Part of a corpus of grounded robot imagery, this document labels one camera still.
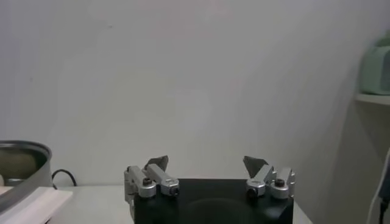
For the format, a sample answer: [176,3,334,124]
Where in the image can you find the stainless steel steamer basket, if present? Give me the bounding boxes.
[0,139,74,224]

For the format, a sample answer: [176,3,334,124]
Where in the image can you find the mint green appliance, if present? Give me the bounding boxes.
[359,30,390,96]

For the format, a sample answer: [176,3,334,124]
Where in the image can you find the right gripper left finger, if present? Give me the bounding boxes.
[123,155,181,202]

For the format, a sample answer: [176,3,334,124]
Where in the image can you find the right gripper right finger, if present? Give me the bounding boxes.
[243,155,297,200]

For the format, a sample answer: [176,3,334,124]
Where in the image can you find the black cooker power cord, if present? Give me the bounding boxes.
[51,169,77,187]

